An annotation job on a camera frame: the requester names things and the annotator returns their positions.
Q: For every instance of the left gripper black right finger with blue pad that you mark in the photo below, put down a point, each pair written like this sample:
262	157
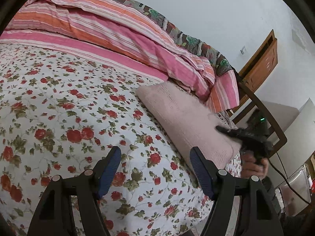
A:
255	214

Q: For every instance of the pink knitted sweater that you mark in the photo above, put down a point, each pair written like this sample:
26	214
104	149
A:
188	123

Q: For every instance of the person's right hand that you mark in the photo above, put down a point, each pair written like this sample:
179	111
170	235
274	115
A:
251	167

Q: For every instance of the white cabinet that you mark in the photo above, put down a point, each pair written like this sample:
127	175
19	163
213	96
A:
291	175

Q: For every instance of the brown wooden door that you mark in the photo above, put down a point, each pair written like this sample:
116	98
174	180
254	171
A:
261	64

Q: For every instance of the dark floral patterned blanket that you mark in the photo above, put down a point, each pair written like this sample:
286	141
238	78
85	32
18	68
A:
191	44

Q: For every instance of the white floral bed sheet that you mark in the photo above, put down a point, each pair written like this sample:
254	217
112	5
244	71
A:
61	114

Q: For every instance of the pink orange striped quilt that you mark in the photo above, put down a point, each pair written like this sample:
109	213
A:
91	25

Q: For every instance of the white wall switch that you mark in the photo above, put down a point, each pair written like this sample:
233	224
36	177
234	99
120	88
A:
243	50

